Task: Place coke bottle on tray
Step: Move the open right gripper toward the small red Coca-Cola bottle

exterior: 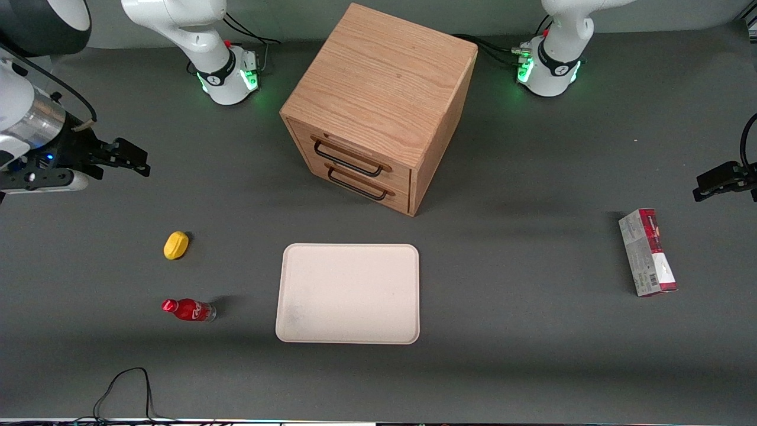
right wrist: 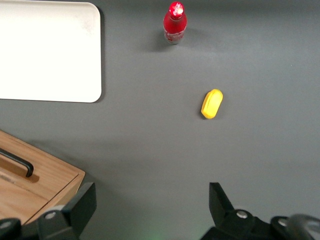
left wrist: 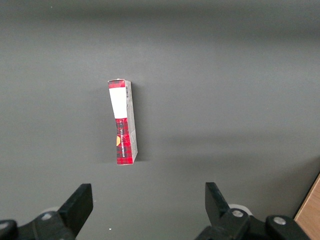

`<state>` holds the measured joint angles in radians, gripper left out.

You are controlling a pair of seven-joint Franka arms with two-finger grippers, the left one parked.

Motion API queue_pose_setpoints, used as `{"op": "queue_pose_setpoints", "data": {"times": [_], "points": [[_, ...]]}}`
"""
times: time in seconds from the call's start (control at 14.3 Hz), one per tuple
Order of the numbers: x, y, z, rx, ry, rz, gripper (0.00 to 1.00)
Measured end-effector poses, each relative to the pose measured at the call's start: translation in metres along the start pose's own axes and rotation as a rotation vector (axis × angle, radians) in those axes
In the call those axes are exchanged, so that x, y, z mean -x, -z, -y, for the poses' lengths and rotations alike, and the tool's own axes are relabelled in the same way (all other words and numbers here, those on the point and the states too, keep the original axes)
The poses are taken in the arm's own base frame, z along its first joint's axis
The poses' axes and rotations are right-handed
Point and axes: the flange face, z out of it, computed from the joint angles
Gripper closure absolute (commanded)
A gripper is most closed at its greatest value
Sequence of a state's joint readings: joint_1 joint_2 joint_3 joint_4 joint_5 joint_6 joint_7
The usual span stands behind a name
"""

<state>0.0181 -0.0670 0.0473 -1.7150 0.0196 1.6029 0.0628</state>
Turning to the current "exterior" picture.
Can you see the cream plastic tray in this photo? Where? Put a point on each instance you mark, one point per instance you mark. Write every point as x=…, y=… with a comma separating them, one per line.
x=349, y=293

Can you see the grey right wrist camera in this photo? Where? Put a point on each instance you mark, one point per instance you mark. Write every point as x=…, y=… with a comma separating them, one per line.
x=59, y=180

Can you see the red and grey carton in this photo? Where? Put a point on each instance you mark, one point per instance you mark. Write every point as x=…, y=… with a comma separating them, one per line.
x=647, y=254

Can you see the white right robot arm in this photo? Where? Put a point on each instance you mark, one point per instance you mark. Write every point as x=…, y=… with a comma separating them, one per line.
x=177, y=21

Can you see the yellow toy lemon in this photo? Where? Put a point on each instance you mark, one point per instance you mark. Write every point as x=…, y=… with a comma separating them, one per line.
x=175, y=245

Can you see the red coke bottle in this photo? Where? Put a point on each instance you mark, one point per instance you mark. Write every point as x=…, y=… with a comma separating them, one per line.
x=190, y=309

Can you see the wooden drawer front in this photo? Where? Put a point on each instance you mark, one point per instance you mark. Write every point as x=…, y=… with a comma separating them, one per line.
x=361, y=148
x=390, y=198

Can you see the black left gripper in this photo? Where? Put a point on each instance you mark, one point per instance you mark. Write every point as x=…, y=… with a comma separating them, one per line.
x=729, y=177

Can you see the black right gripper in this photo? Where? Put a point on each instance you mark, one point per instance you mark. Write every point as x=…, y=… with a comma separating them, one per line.
x=72, y=146

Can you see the wooden drawer cabinet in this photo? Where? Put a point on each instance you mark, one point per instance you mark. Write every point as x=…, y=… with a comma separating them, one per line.
x=384, y=71

